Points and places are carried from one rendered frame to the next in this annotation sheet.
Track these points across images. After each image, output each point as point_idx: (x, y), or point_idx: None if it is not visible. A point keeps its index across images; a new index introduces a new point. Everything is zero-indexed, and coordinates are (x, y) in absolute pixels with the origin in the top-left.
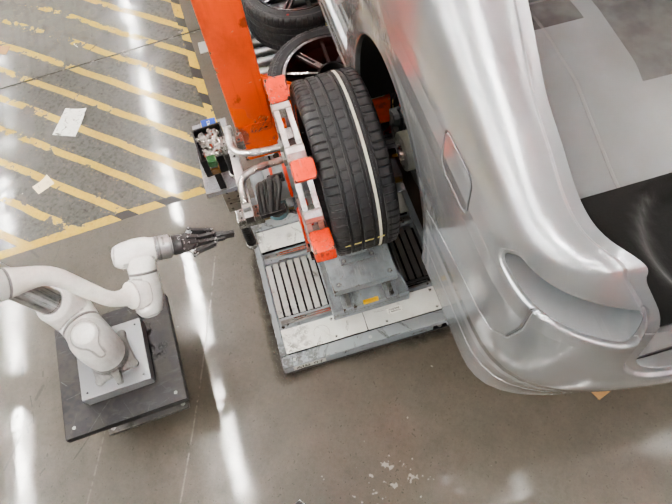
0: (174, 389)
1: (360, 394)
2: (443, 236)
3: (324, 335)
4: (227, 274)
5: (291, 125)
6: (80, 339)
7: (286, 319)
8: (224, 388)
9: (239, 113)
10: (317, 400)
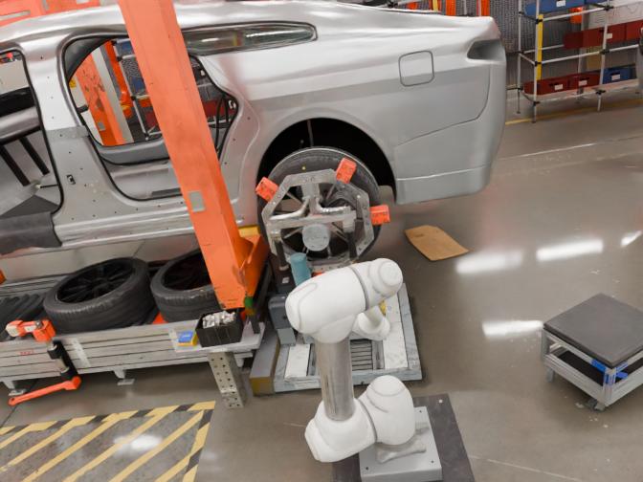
0: (437, 402)
1: (448, 339)
2: (417, 134)
3: (398, 343)
4: (308, 414)
5: (308, 173)
6: (393, 385)
7: (376, 363)
8: None
9: (236, 253)
10: (448, 363)
